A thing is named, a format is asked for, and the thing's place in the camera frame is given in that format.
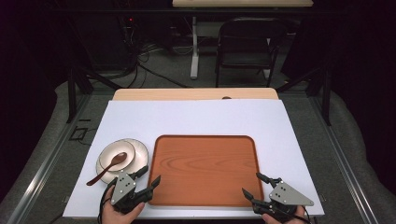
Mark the black folding chair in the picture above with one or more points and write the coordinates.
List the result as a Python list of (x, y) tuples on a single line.
[(249, 57)]

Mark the large white plate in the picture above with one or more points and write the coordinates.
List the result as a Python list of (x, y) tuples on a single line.
[(141, 155)]

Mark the person's left hand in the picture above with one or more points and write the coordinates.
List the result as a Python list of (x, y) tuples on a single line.
[(115, 215)]

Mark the person's right hand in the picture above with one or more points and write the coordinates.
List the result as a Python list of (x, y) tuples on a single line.
[(298, 217)]

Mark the white-legged desk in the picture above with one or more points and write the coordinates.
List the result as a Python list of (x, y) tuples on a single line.
[(195, 46)]

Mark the brown wooden spoon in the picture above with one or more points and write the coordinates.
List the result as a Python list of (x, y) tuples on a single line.
[(117, 159)]

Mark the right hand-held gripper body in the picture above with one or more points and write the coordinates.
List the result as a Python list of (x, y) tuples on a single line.
[(288, 195)]

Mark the small white plate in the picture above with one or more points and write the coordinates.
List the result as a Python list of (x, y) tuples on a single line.
[(110, 151)]

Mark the black metal stand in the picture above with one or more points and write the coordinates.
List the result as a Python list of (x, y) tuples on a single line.
[(72, 93), (325, 96)]

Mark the brown wooden tray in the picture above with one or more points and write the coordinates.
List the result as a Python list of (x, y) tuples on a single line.
[(205, 171)]

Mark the white board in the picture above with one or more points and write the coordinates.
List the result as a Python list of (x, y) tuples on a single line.
[(202, 116)]

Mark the aluminium rail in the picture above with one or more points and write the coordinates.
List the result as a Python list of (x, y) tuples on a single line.
[(46, 165), (342, 165)]

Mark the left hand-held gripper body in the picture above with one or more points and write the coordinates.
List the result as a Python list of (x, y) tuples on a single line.
[(124, 188)]

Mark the light wooden table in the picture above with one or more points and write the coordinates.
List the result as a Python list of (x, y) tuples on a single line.
[(193, 93)]

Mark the power strip with red light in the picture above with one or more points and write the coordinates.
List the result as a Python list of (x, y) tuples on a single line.
[(130, 23)]

